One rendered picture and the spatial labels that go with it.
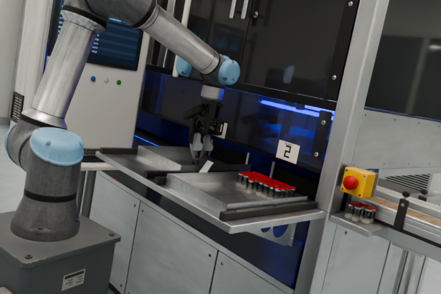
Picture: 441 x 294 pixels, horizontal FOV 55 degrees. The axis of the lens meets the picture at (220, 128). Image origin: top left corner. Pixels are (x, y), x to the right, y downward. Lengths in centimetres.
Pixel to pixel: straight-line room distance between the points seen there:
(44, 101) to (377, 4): 93
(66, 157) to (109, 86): 91
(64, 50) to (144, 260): 119
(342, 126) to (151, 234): 106
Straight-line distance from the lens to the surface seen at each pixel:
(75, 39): 113
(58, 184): 101
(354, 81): 129
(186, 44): 115
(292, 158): 139
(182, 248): 182
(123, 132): 195
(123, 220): 219
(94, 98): 185
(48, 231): 103
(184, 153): 171
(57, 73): 113
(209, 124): 141
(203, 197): 112
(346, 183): 124
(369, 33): 130
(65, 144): 100
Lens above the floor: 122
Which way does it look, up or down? 7 degrees down
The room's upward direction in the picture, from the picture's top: 11 degrees clockwise
